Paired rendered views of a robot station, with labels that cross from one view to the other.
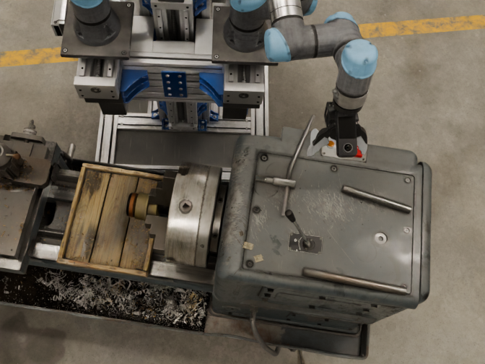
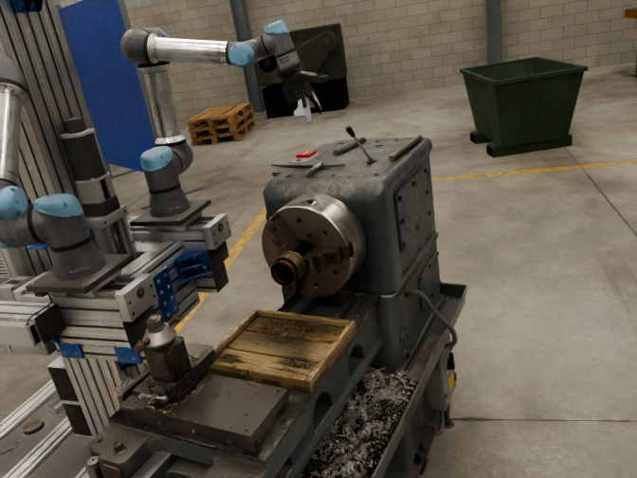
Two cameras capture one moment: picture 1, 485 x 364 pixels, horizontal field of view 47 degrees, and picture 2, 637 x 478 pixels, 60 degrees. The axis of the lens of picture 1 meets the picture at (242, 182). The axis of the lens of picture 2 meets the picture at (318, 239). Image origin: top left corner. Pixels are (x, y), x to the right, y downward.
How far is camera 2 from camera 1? 184 cm
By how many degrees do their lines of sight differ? 59
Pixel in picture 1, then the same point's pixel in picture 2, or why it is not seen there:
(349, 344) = (453, 302)
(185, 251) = (349, 225)
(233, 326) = (421, 363)
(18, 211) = (230, 386)
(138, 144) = not seen: outside the picture
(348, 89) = (289, 45)
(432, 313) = not seen: hidden behind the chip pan
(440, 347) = (464, 334)
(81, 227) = (276, 368)
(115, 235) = (300, 344)
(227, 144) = not seen: hidden behind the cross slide
